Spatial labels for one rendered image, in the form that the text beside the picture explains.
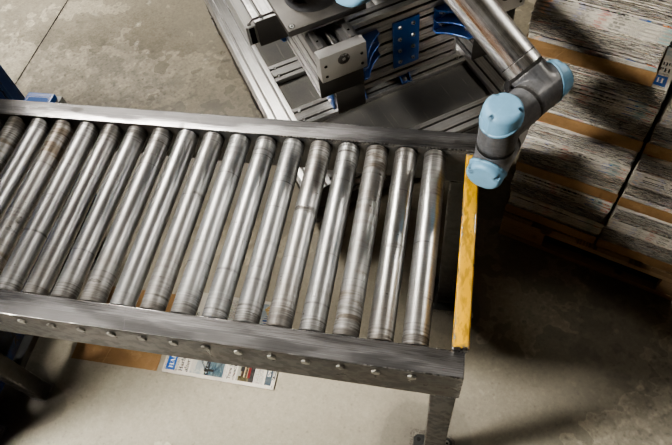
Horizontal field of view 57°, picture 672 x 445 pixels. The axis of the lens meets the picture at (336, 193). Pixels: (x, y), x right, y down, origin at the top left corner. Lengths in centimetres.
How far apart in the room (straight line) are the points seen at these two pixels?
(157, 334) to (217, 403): 81
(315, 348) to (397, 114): 124
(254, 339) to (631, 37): 98
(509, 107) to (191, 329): 72
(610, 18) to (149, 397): 165
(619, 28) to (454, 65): 102
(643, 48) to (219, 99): 174
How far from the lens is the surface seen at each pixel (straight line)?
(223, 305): 123
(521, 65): 122
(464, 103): 226
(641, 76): 150
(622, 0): 139
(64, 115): 166
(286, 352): 116
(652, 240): 198
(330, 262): 122
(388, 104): 225
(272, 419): 197
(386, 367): 113
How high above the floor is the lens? 187
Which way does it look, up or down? 55 degrees down
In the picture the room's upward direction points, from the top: 9 degrees counter-clockwise
